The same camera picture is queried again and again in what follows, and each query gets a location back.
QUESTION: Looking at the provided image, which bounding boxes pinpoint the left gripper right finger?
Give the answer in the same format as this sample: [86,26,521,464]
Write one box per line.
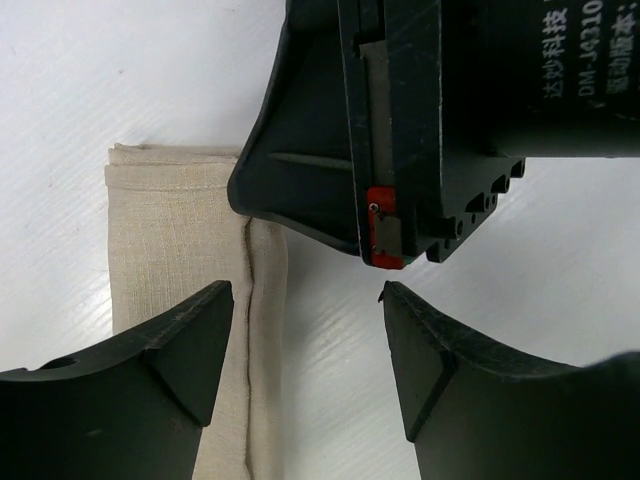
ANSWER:
[381,282,639,479]

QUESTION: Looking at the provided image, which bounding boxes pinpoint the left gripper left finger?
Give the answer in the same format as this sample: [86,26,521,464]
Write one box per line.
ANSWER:
[1,281,234,479]

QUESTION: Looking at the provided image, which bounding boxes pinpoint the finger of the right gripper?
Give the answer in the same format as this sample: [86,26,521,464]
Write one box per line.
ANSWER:
[227,1,359,255]

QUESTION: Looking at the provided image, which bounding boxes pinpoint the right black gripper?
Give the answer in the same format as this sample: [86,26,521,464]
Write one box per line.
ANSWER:
[337,1,639,269]

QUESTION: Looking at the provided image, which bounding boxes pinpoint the beige cloth napkin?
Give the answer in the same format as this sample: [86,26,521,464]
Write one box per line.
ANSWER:
[104,144,288,479]

